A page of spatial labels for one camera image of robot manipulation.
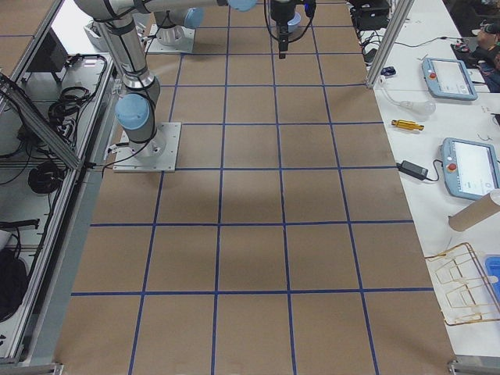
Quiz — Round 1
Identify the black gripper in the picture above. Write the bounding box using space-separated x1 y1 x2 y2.
270 0 316 59

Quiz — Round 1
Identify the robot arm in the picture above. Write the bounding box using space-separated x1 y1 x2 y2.
76 1 256 170
153 8 205 46

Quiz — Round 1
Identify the blue bowl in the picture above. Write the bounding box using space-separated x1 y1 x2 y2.
287 12 302 34

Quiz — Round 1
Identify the small blue black box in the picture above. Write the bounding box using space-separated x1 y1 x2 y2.
380 66 396 77

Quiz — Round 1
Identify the clear light bulb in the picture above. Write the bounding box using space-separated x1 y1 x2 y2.
398 101 436 116

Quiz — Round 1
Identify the far teach pendant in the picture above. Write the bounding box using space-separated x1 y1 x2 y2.
422 57 478 102

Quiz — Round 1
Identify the teach pendant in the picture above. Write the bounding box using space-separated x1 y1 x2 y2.
422 57 478 102
441 137 499 200

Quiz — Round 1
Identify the black power adapter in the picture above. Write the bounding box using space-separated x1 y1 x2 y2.
396 160 428 180

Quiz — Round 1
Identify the near teach pendant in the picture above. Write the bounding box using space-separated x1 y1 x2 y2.
441 137 499 200

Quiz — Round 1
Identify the cardboard tube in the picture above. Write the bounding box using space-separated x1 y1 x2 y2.
448 189 499 232

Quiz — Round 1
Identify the blue plastic bin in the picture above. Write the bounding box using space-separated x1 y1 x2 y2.
484 255 500 301

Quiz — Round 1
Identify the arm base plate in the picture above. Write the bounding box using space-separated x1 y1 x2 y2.
145 24 195 54
112 122 181 173

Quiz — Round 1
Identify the aluminium frame post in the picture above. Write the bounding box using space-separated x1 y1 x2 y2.
366 0 414 88

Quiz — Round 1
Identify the gold wire rack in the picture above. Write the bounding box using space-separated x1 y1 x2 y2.
425 242 499 327

